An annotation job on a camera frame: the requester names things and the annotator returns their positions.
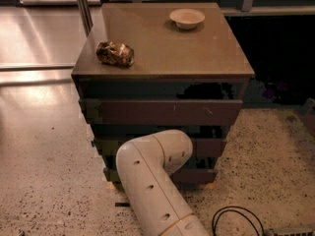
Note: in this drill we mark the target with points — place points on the crushed drink can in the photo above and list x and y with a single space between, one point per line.
115 54

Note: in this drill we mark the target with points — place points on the brown drawer cabinet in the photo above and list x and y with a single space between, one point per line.
170 63

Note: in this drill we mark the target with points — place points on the drawer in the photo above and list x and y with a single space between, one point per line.
201 147
160 112
186 175

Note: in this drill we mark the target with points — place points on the white ceramic bowl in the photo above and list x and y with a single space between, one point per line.
187 19

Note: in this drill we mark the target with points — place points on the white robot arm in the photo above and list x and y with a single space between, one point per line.
144 166

